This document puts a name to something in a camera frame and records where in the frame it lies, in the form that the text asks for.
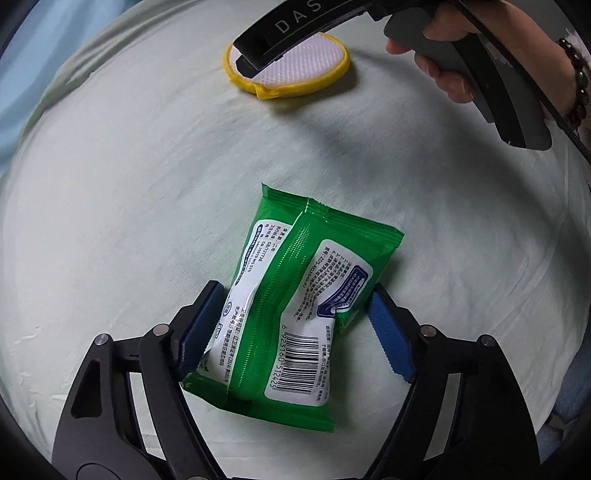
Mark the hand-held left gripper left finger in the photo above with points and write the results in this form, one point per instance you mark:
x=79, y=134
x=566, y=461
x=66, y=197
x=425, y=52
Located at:
x=203, y=323

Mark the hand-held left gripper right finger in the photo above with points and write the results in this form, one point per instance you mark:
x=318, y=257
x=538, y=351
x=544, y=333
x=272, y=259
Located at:
x=388, y=333

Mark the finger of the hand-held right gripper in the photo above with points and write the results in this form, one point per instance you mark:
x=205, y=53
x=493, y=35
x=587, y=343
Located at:
x=258, y=48

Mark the round yellow-rimmed white pad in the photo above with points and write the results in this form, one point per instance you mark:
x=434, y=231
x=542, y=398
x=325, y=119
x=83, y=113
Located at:
x=300, y=64

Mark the green wet wipes packet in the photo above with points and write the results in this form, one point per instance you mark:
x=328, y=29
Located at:
x=291, y=314

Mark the person's right hand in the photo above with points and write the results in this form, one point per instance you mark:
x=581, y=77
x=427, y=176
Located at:
x=450, y=78

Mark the blue jeans leg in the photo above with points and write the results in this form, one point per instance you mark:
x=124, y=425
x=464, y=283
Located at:
x=565, y=415

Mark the light blue hanging cloth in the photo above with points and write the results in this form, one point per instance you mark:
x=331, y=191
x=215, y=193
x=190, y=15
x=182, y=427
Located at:
x=32, y=101

